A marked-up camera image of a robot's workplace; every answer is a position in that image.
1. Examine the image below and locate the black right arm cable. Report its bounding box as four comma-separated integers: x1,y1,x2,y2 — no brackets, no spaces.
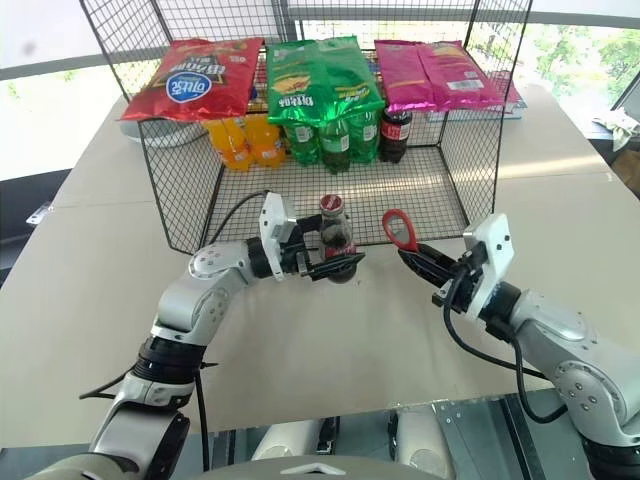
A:
442,277,569,424

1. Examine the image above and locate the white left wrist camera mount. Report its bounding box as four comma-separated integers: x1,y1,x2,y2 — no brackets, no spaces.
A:
258,191,299,282

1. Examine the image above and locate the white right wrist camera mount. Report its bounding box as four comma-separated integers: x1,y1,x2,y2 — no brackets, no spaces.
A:
462,213,516,320

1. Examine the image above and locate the crumpled light cloth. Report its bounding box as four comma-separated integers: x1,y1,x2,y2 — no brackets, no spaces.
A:
592,108,640,152

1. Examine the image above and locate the grey metal frame panel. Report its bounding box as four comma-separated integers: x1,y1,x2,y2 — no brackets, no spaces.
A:
429,392,591,480

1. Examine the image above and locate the black wire mesh rack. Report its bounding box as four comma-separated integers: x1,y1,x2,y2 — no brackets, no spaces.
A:
78,0,534,254

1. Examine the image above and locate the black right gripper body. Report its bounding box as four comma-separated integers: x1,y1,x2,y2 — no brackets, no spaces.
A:
432,243,489,316

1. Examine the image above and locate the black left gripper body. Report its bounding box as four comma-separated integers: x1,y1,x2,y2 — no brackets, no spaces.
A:
280,227,322,281

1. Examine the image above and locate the glass cola bottle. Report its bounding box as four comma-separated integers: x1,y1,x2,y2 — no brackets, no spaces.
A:
317,202,359,286

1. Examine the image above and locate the plastic cola bottle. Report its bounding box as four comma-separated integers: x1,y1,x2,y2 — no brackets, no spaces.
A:
379,107,414,164

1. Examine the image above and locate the green chip bag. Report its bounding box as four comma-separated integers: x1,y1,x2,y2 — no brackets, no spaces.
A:
264,37,386,126

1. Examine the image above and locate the pink chip bag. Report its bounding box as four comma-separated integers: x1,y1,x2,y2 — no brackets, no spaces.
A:
417,40,521,109
373,39,441,114

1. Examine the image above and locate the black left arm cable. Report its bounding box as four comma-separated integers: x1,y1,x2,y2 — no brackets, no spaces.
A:
194,191,271,474

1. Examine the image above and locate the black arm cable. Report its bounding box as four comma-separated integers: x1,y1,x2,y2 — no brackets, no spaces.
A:
194,191,271,474
442,277,569,424

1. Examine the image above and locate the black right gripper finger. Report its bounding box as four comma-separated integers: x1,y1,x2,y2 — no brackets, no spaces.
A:
417,243,467,274
397,248,454,291

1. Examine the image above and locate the green soda plastic bottle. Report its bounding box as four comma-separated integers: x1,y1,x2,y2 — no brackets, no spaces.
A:
283,122,321,167
318,119,354,175
349,110,382,165

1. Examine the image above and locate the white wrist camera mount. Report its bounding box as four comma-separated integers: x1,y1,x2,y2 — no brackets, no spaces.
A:
462,213,516,320
258,191,299,282

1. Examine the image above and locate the white rounded robot part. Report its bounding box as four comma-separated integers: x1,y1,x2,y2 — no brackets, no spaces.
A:
251,418,329,462
393,407,457,480

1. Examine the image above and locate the red chip bag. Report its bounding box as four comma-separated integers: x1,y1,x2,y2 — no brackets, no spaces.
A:
117,37,265,123

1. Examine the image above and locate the red scissors handle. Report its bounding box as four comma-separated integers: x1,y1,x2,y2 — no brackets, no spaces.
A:
382,208,422,254

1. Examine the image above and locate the orange soda plastic bottle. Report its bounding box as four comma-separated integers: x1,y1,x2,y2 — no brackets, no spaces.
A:
206,117,254,172
244,114,288,169

